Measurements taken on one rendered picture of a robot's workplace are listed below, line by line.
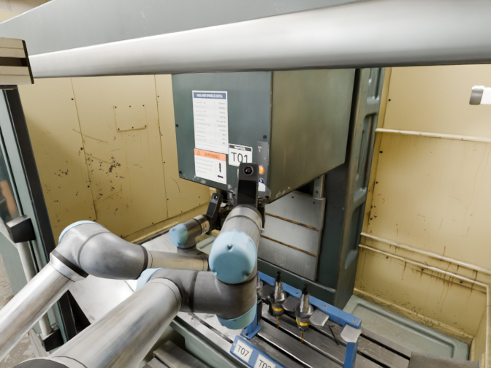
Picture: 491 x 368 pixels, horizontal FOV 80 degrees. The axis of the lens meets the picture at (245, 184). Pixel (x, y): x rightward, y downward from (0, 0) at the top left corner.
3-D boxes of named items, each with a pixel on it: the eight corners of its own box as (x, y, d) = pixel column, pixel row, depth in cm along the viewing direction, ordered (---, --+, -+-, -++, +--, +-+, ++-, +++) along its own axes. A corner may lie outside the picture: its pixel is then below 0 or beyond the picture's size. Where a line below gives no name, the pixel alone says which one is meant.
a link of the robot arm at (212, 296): (204, 301, 61) (201, 255, 57) (258, 304, 60) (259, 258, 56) (194, 331, 53) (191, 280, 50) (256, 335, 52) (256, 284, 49)
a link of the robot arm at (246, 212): (221, 213, 56) (264, 216, 55) (226, 204, 60) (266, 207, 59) (222, 247, 58) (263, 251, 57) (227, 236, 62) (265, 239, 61)
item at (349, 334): (354, 346, 91) (354, 345, 91) (337, 337, 94) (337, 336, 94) (361, 332, 96) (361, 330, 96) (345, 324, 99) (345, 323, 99)
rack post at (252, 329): (250, 341, 130) (250, 285, 120) (240, 334, 133) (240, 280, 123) (262, 327, 137) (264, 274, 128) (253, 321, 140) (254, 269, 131)
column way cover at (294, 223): (314, 283, 167) (322, 200, 151) (249, 255, 195) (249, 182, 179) (318, 279, 171) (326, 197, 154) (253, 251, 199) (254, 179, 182)
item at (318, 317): (321, 329, 97) (321, 327, 97) (306, 321, 101) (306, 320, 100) (329, 317, 103) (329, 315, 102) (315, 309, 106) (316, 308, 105)
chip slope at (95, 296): (127, 372, 146) (120, 331, 137) (70, 311, 185) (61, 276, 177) (240, 282, 211) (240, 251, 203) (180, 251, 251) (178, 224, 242)
